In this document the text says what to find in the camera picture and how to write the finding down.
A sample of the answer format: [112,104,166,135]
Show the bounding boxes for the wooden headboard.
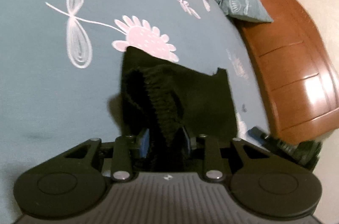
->
[236,0,338,144]

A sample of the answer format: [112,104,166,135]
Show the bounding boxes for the teal patterned bed sheet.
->
[1,0,268,223]

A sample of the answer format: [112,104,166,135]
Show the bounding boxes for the black drawstring pants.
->
[121,46,238,172]

